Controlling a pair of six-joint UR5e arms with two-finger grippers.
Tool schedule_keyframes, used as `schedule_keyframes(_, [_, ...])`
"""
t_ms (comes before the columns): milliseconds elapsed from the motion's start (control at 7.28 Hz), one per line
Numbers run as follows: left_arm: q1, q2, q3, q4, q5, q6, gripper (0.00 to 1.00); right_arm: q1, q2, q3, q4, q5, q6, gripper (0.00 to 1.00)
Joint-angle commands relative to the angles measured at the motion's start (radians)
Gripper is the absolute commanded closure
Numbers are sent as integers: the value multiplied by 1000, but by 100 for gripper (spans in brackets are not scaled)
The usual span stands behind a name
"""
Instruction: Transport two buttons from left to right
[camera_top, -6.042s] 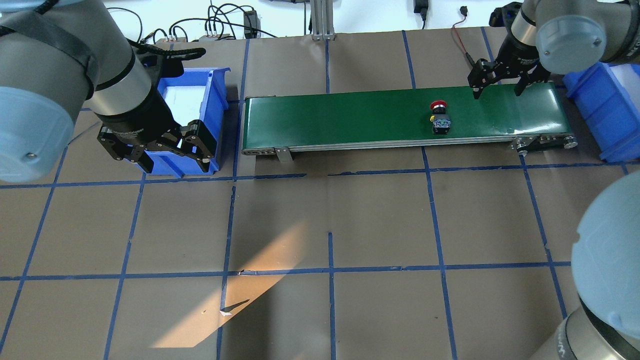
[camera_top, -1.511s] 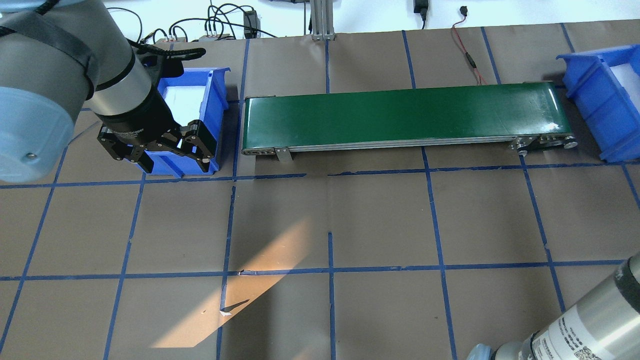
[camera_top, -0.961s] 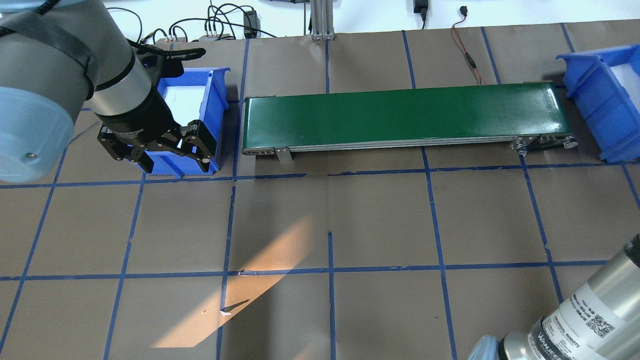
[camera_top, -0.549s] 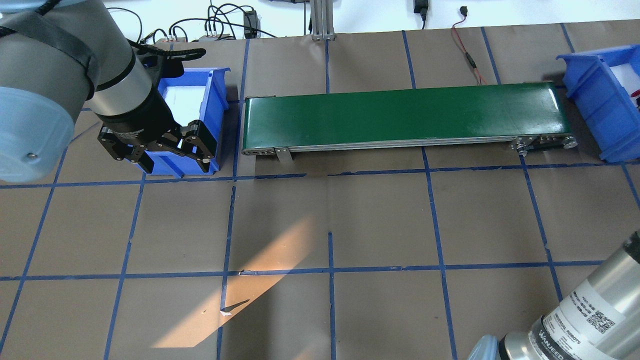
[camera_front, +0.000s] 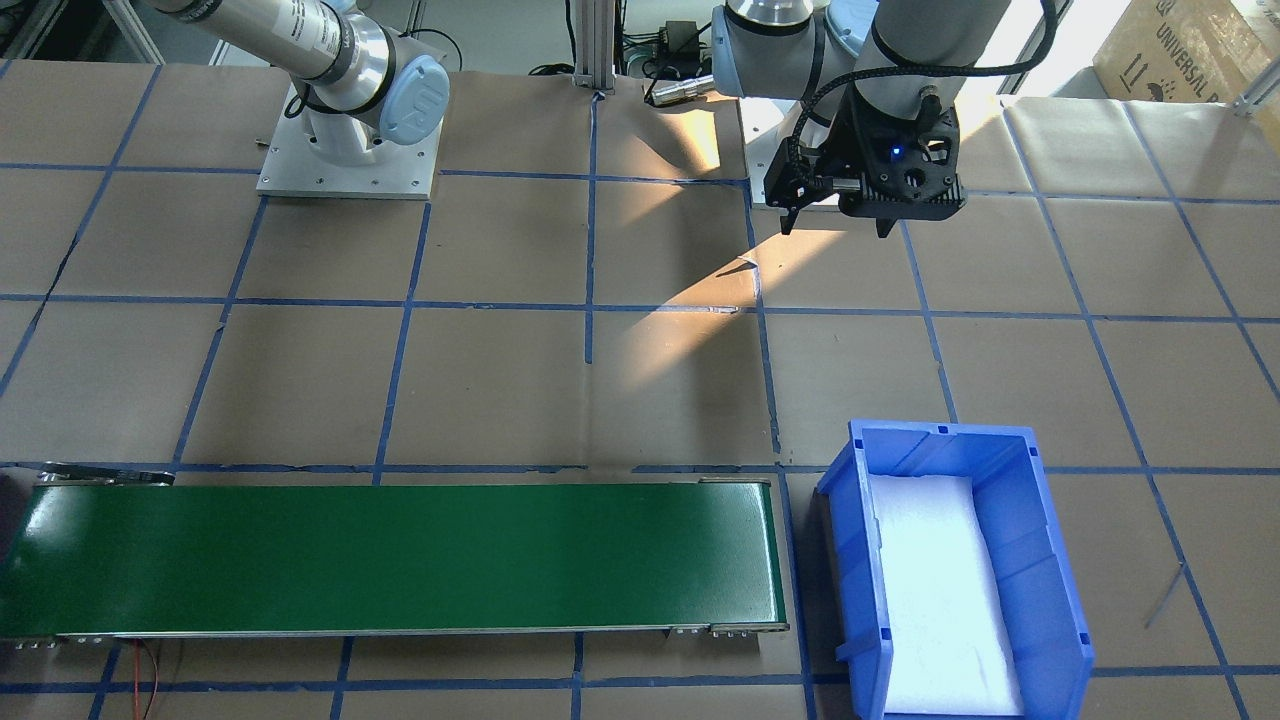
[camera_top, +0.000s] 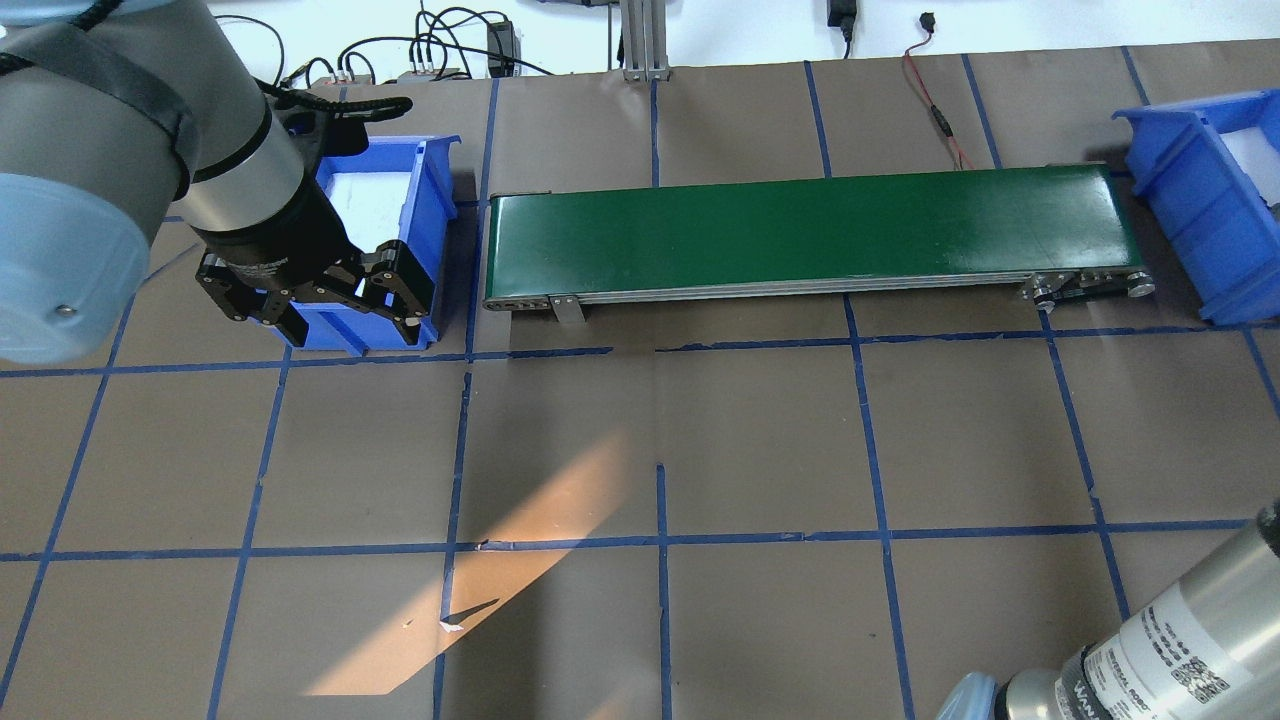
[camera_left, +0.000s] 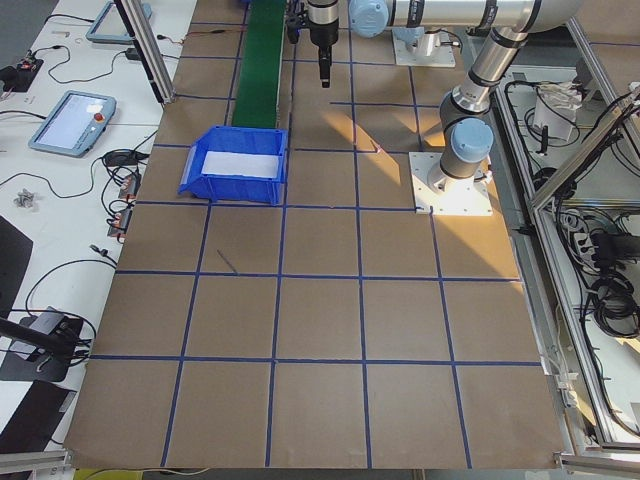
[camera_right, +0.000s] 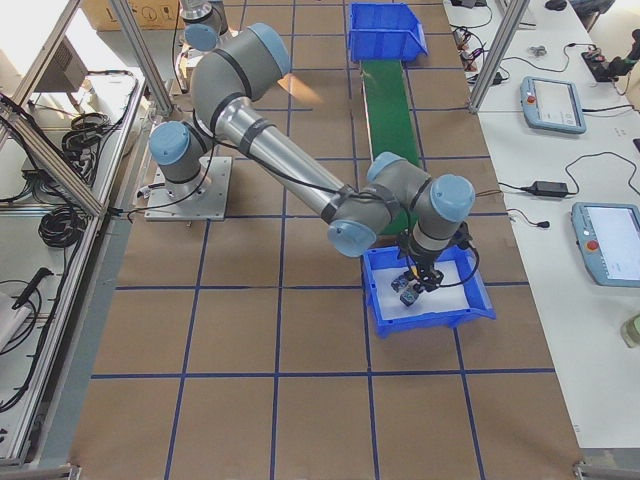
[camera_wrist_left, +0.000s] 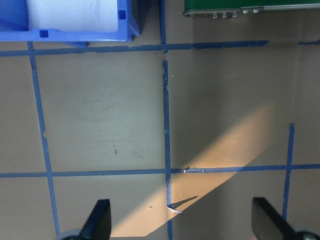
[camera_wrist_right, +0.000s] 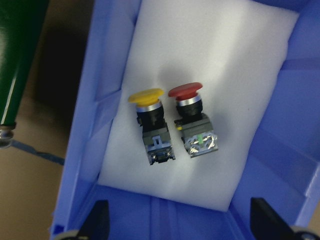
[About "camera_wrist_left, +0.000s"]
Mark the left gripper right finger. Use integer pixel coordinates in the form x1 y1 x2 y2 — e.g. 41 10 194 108
251 197 320 240

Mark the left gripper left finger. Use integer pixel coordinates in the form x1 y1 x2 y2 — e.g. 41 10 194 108
57 198 112 240

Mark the white foam in left bin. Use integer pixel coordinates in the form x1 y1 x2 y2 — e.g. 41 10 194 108
27 0 118 32

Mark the green conveyor belt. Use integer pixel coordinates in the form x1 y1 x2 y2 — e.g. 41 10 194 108
183 0 320 19

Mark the left blue plastic bin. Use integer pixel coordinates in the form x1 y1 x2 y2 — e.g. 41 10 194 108
0 0 140 48

